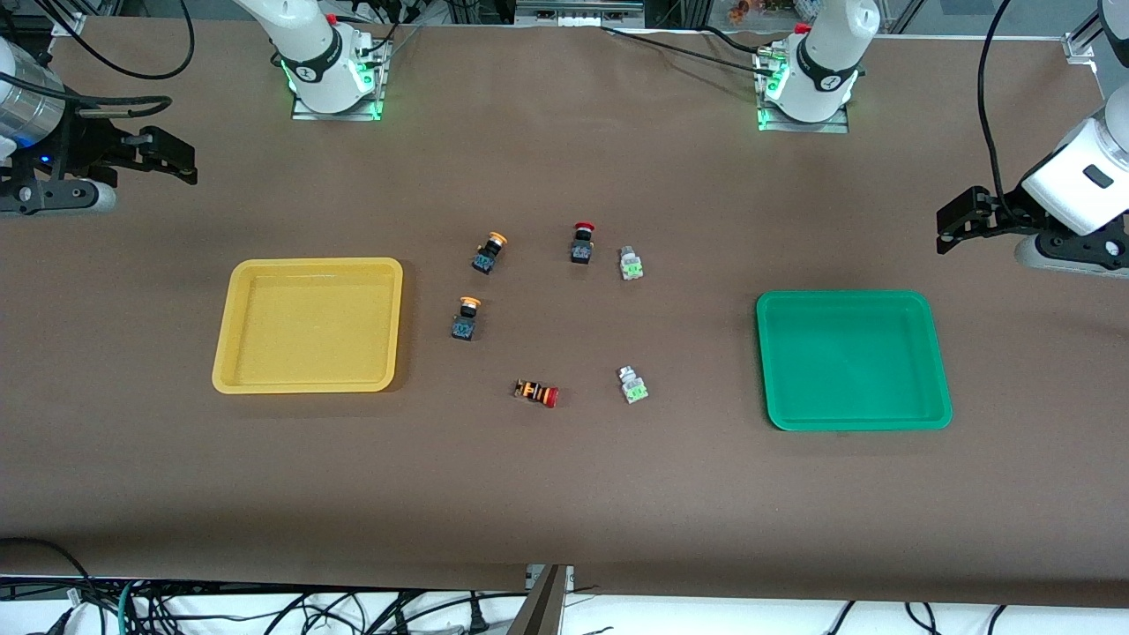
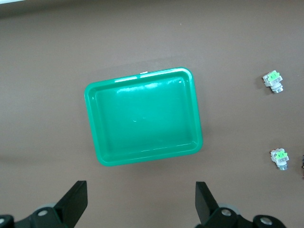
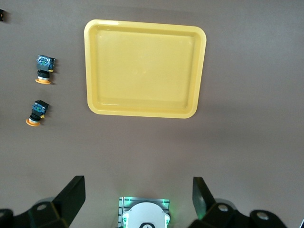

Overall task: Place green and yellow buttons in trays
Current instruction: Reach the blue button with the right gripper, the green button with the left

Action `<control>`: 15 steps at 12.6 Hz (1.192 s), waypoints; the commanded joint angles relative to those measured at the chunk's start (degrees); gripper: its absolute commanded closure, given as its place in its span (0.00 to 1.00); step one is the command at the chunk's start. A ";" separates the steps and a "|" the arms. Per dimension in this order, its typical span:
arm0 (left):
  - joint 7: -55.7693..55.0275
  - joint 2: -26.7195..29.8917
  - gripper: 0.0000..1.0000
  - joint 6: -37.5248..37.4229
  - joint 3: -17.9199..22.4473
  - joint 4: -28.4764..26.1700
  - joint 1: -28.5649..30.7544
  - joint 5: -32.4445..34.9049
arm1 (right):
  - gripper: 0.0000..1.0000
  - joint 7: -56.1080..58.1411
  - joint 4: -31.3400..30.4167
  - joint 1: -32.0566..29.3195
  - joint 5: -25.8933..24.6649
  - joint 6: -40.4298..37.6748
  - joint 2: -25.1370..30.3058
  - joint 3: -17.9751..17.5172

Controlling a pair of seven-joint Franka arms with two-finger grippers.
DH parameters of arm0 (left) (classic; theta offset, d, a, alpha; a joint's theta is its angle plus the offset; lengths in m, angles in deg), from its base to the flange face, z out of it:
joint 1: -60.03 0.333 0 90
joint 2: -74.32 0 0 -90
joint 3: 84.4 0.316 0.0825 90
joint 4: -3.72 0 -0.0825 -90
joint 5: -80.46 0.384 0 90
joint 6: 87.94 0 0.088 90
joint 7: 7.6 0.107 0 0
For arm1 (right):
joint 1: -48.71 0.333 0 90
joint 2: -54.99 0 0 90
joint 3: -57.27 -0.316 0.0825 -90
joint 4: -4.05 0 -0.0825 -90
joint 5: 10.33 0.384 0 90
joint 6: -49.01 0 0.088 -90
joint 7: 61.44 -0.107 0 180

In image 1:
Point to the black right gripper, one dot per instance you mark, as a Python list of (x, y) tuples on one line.
[(86, 141)]

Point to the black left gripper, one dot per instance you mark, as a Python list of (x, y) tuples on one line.
[(1004, 214)]

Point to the yellow push button switch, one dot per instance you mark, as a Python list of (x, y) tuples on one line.
[(487, 256), (465, 324)]

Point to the green push button switch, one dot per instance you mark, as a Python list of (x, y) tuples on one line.
[(630, 264), (632, 384)]

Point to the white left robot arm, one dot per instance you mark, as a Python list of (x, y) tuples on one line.
[(825, 62)]

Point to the green plastic tray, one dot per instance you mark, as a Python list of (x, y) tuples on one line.
[(851, 362)]

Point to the yellow plastic tray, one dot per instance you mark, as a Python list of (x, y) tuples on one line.
[(309, 326)]

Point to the red button black body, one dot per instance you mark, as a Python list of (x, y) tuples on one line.
[(581, 247)]

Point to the silver metal box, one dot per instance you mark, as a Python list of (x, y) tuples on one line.
[(578, 11)]

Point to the red button orange body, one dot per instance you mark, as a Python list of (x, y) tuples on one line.
[(536, 392)]

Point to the black power plug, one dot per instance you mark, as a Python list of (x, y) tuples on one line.
[(477, 624)]

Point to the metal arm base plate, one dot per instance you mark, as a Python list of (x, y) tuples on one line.
[(803, 128), (370, 114)]

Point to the aluminium frame post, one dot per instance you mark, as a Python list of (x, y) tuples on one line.
[(540, 610)]

